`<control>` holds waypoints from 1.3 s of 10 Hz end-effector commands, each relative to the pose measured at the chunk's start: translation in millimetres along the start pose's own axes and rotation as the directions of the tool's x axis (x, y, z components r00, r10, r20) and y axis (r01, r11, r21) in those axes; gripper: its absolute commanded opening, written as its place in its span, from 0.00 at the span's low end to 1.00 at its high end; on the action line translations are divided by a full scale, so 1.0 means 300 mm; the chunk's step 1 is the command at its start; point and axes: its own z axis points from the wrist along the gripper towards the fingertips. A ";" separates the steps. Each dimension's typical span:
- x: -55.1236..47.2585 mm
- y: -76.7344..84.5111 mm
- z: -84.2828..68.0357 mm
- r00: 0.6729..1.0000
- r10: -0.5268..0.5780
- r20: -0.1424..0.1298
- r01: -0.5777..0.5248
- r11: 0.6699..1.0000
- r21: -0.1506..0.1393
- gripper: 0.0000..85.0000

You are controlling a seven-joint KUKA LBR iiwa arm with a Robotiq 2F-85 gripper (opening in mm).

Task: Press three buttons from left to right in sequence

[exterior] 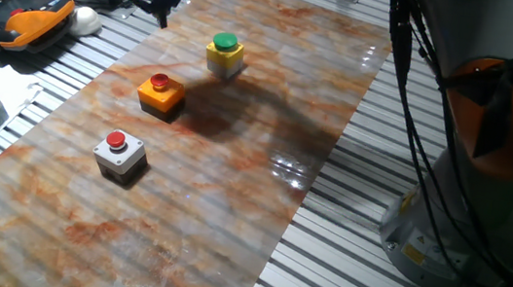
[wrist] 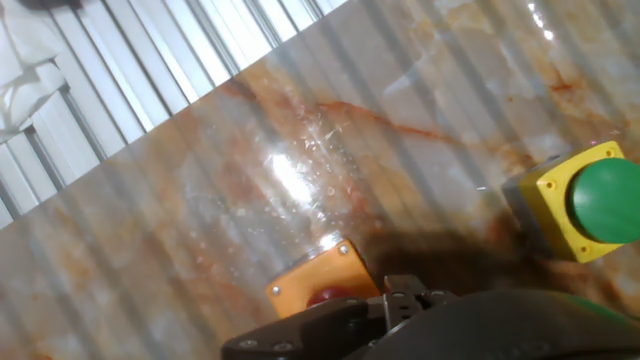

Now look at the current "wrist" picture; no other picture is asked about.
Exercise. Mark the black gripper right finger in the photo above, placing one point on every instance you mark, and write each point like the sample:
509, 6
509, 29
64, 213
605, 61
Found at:
412, 300

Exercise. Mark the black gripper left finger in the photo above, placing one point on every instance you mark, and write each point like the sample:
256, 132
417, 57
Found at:
310, 335

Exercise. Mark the red button orange box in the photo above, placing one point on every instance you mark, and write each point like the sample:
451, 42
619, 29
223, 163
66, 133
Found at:
320, 277

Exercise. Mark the green button yellow box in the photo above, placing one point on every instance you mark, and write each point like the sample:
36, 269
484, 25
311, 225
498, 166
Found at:
590, 205

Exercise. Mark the marble pattern mat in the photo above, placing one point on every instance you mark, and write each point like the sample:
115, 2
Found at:
350, 175

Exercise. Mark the white paper sheet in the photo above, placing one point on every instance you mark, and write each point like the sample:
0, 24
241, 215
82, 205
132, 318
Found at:
25, 65

